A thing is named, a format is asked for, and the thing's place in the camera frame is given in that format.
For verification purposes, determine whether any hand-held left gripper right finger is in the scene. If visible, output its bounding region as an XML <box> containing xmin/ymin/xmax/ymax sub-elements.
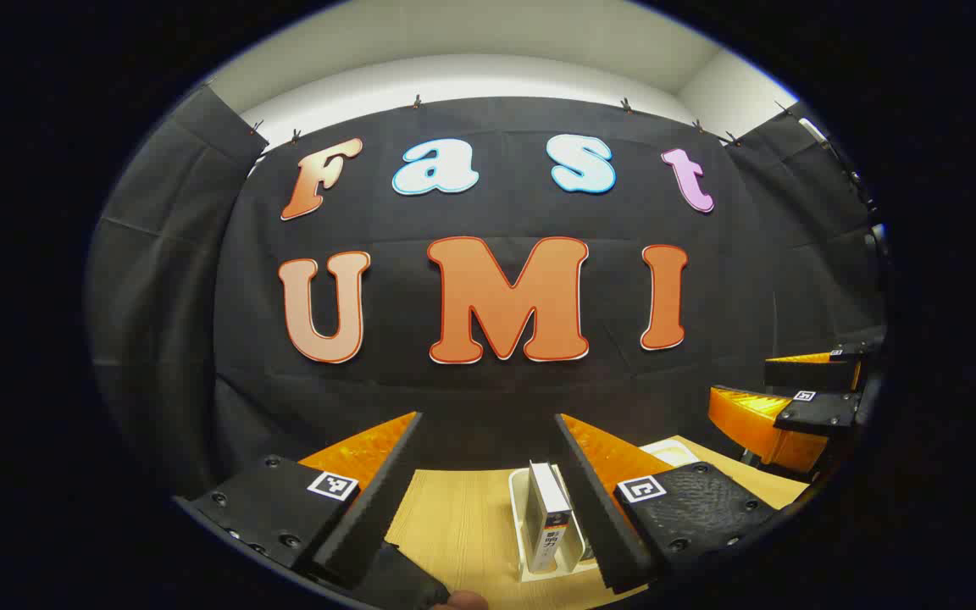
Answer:
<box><xmin>556</xmin><ymin>413</ymin><xmax>777</xmax><ymax>594</ymax></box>

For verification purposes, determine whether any white bookshelf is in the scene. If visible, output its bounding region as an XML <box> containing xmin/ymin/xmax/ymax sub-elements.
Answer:
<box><xmin>507</xmin><ymin>436</ymin><xmax>702</xmax><ymax>584</ymax></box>

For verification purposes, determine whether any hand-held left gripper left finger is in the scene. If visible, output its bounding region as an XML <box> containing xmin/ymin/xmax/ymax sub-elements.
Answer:
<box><xmin>176</xmin><ymin>413</ymin><xmax>424</xmax><ymax>591</ymax></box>

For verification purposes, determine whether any book with grey cover picture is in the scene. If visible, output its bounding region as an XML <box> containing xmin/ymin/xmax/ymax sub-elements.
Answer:
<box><xmin>529</xmin><ymin>461</ymin><xmax>574</xmax><ymax>574</ymax></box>

